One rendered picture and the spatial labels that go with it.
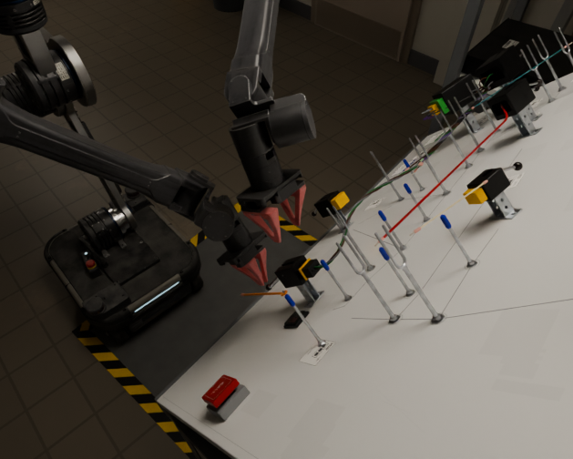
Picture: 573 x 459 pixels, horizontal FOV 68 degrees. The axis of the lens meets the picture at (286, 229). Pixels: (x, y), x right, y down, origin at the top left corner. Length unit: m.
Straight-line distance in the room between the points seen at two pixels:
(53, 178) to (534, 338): 2.80
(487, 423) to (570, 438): 0.06
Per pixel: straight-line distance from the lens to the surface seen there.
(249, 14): 0.82
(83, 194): 2.80
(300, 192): 0.71
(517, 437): 0.41
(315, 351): 0.67
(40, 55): 1.36
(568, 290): 0.53
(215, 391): 0.71
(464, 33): 1.46
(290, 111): 0.64
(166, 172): 0.80
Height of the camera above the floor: 1.76
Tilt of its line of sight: 49 degrees down
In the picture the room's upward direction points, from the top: straight up
